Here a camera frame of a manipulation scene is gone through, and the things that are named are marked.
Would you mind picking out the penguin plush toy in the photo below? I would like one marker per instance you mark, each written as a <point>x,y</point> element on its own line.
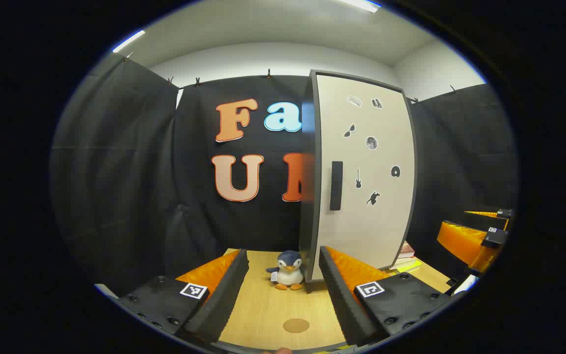
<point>289,273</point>

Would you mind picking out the round brown coaster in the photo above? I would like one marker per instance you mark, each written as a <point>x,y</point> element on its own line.
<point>296,325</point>

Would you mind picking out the ceiling light panel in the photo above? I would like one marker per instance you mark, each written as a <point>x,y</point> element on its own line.
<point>361,5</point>
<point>128,41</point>

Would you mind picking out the brown cover book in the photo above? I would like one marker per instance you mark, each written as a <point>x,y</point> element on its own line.
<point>407,250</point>

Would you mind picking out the light grey cabinet door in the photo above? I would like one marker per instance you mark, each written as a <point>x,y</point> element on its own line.
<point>376,231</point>

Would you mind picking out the yellow book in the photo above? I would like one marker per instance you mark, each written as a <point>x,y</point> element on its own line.
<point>408,266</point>

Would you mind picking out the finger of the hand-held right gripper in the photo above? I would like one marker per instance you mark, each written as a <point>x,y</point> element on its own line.
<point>505,213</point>
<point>494,237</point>

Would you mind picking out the row of backdrop clips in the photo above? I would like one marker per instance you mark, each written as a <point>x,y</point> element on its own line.
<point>268,74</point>

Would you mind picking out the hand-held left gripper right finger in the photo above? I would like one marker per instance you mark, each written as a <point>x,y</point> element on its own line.
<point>342,295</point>

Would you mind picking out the black backdrop cloth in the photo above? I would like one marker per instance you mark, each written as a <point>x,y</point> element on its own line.
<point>116,172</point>

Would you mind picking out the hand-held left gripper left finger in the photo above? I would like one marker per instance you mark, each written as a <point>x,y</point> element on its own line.
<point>224,295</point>

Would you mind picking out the dark grey cabinet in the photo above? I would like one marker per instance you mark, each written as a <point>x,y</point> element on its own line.
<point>310,221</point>

